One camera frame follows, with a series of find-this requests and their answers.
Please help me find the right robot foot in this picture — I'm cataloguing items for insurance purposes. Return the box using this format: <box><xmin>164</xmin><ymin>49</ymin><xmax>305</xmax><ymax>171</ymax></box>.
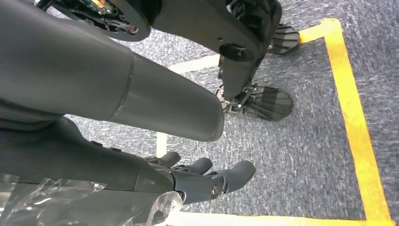
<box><xmin>214</xmin><ymin>83</ymin><xmax>294</xmax><ymax>122</ymax></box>

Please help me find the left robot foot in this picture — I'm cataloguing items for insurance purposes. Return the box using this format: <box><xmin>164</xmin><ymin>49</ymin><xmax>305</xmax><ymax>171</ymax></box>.
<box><xmin>267</xmin><ymin>23</ymin><xmax>301</xmax><ymax>56</ymax></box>

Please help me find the yellow floor tape square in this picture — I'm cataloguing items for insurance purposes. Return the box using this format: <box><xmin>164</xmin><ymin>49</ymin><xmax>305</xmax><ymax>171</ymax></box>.
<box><xmin>165</xmin><ymin>17</ymin><xmax>396</xmax><ymax>226</ymax></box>

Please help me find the clear plastic film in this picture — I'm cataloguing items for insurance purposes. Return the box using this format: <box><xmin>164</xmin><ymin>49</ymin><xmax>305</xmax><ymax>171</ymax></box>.
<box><xmin>0</xmin><ymin>173</ymin><xmax>184</xmax><ymax>226</ymax></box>

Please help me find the left robot leg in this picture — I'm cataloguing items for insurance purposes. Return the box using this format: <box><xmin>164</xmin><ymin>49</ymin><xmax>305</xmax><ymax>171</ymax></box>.
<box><xmin>229</xmin><ymin>0</ymin><xmax>283</xmax><ymax>44</ymax></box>

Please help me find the right robot leg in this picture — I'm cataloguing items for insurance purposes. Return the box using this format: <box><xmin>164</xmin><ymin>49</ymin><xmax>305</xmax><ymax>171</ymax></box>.
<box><xmin>34</xmin><ymin>0</ymin><xmax>265</xmax><ymax>100</ymax></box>

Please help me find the robot leg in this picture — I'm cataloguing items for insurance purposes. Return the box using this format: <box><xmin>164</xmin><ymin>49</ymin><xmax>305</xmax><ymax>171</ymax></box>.
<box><xmin>229</xmin><ymin>0</ymin><xmax>283</xmax><ymax>44</ymax></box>
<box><xmin>34</xmin><ymin>0</ymin><xmax>265</xmax><ymax>100</ymax></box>

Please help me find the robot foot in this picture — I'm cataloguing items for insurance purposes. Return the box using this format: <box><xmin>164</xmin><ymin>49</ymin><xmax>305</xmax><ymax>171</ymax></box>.
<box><xmin>214</xmin><ymin>83</ymin><xmax>294</xmax><ymax>122</ymax></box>
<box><xmin>267</xmin><ymin>23</ymin><xmax>301</xmax><ymax>56</ymax></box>

